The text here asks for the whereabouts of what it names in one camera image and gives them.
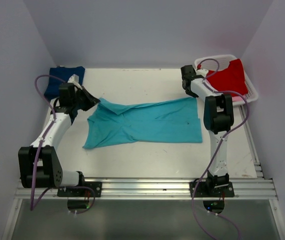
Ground turquoise t shirt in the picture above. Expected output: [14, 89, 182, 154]
[83, 97, 203, 150]

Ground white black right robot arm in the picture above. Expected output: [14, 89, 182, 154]
[180, 65, 234, 198]

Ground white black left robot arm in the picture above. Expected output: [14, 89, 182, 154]
[18, 83, 100, 197]

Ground folded navy blue t shirt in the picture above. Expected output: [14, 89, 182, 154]
[44, 66, 85, 101]

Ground white plastic laundry basket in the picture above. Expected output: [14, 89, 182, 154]
[194, 54, 259, 107]

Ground red t shirt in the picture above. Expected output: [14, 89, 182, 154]
[206, 58, 248, 96]

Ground pink t shirt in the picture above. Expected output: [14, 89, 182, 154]
[232, 95, 245, 103]

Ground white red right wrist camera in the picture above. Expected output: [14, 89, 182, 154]
[195, 64, 209, 78]

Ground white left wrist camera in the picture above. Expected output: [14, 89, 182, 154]
[67, 74, 81, 88]

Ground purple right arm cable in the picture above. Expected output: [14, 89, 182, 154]
[191, 58, 250, 240]

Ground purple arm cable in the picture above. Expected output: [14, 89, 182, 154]
[29, 74, 96, 215]
[191, 58, 250, 240]

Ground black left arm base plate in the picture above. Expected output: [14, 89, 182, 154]
[57, 181, 103, 198]

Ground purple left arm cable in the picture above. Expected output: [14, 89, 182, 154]
[29, 74, 96, 215]

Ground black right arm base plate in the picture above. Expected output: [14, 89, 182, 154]
[189, 178, 235, 198]

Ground aluminium mounting rail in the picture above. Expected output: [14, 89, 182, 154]
[14, 106, 278, 201]

